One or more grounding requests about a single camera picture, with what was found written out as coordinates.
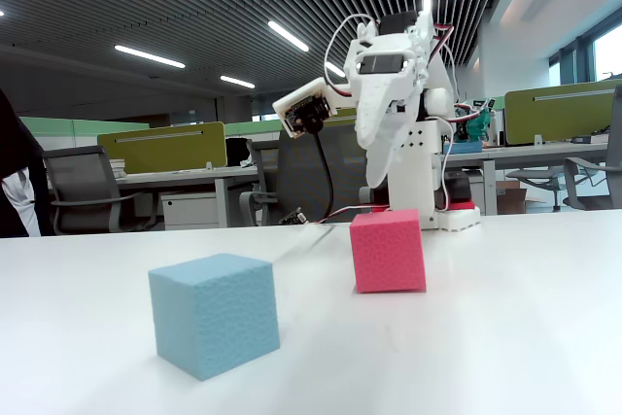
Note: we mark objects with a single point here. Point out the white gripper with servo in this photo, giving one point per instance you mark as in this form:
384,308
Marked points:
384,89

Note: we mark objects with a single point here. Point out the blue foam cube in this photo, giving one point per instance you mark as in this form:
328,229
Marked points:
218,318

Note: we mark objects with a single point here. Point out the white red robot base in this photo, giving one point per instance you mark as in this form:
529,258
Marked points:
459,216

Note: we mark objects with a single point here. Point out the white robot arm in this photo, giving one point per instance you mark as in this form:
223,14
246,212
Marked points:
413,167

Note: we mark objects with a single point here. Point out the red foam cube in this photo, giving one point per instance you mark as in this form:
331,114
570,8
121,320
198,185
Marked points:
389,254

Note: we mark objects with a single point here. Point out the stack of books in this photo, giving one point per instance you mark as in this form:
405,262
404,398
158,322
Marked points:
118,167

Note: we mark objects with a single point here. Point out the long ceiling light strip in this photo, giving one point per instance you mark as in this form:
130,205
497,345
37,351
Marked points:
149,56
288,36
335,69
427,3
237,81

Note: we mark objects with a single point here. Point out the flat blue box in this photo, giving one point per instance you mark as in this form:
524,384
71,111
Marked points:
466,147

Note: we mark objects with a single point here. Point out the dark mesh office chair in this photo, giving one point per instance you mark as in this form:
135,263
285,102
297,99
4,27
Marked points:
301,177

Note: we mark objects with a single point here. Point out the green black desk gadget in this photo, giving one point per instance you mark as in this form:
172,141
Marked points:
478,123

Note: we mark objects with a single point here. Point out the small black circuit board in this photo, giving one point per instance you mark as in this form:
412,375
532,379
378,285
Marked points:
293,217

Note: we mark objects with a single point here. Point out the black bag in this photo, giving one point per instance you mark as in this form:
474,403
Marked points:
237,152

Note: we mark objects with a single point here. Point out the brown cardboard box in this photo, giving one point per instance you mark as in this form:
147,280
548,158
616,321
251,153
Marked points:
510,198

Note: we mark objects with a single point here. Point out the white office desk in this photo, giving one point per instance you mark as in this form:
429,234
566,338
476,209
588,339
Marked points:
194,174
534,150

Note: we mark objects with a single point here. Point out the grey office chair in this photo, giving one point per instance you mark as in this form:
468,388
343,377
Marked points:
534,174
82,177
616,143

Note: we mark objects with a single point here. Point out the olive green desk divider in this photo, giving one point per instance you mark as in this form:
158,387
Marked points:
559,118
160,148

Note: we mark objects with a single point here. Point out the light green partition panel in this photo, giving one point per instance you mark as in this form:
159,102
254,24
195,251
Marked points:
73,127

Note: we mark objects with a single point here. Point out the person in dark clothes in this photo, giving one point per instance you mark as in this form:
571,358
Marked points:
17,152

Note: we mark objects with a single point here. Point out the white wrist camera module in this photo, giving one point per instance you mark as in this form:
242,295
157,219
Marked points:
303,104

